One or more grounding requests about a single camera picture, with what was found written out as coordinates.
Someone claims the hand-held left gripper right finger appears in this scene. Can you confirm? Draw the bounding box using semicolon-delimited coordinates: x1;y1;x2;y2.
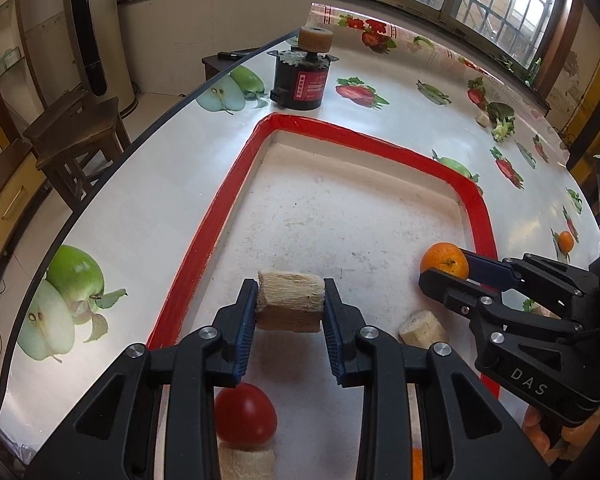
321;277;553;480

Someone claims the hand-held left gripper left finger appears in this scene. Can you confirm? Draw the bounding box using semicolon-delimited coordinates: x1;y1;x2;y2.
25;278;260;480

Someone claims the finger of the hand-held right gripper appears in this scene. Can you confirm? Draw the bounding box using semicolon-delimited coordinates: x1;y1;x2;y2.
418;267;600;423
460;250;600;321

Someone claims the beige sugarcane chunk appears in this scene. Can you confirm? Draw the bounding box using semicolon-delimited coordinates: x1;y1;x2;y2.
256;269;327;334
218;442;276;480
399;310;448;348

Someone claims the red tomato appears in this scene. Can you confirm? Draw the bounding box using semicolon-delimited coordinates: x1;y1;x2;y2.
214;382;278;450

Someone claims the red rimmed white tray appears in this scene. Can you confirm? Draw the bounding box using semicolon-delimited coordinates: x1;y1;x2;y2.
146;112;502;480

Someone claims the person's right hand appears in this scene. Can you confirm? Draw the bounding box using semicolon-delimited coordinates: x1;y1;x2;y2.
522;404;600;467

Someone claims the green leafy vegetable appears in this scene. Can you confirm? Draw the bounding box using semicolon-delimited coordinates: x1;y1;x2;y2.
486;102;517;143

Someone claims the green bottle on sill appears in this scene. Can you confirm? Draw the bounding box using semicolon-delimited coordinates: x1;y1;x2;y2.
522;57;543;86

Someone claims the black motor with red label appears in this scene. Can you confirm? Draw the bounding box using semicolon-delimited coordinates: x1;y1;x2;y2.
269;26;339;110

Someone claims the yellow low cabinet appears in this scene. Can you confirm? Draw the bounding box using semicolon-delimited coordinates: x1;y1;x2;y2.
0;137;56;271

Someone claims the dark side table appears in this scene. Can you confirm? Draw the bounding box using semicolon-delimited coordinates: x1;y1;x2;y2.
201;46;281;81

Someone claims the dark wooden stool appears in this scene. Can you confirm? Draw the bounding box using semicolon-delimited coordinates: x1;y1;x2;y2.
22;91;132;211

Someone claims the beige tower air conditioner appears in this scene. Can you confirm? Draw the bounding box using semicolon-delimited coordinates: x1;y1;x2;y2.
67;0;138;118

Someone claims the green box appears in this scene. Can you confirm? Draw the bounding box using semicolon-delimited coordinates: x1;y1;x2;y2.
0;47;23;77

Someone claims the wall shelf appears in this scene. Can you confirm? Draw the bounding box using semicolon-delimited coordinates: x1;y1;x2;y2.
0;0;46;111

